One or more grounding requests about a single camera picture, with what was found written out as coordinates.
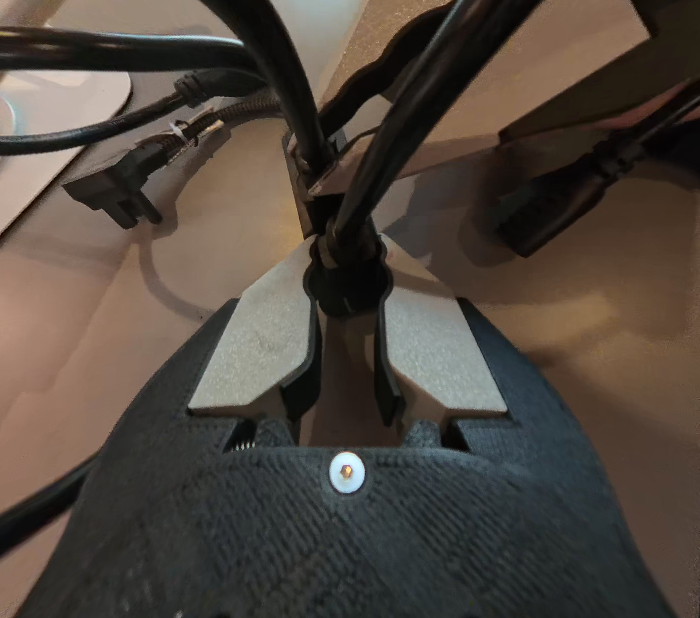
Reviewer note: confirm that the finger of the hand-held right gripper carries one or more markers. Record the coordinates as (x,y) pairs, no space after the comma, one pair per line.
(547,65)
(404,10)

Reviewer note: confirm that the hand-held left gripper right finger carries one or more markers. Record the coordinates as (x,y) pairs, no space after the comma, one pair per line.
(437,355)

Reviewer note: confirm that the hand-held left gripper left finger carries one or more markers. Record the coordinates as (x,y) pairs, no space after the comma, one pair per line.
(257,350)

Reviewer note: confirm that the white stand base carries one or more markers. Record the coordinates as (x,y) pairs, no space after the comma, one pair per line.
(60,103)

